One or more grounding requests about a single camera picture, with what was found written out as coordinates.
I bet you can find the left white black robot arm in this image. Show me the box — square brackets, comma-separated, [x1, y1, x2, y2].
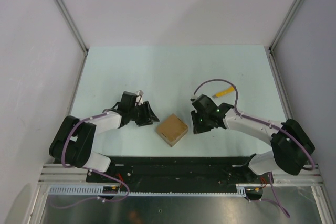
[49, 90, 160, 182]

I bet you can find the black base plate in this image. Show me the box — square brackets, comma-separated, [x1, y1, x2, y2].
[54, 156, 308, 200]

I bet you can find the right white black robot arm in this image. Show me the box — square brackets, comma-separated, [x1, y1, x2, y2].
[191, 94, 315, 183]

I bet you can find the brown cardboard express box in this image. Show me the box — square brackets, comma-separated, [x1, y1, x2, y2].
[156, 114, 188, 147]

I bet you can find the aluminium corner post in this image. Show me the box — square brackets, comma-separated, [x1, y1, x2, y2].
[53, 0, 89, 56]
[268, 0, 305, 54]

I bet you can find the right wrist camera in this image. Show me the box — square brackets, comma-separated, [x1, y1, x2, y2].
[190, 95, 198, 102]

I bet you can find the left aluminium corner post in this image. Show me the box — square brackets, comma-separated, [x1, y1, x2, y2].
[53, 0, 89, 56]

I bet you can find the aluminium front rail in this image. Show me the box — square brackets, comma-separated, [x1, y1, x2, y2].
[38, 164, 322, 185]

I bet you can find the right aluminium side rail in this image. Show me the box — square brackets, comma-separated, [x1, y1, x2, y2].
[265, 47, 293, 119]

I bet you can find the grey slotted cable duct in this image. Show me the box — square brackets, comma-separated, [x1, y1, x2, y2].
[48, 183, 266, 198]

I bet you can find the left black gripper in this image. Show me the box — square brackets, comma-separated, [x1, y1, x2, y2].
[129, 101, 159, 127]

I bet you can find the right aluminium corner post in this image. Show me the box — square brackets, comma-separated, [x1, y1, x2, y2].
[268, 0, 305, 54]

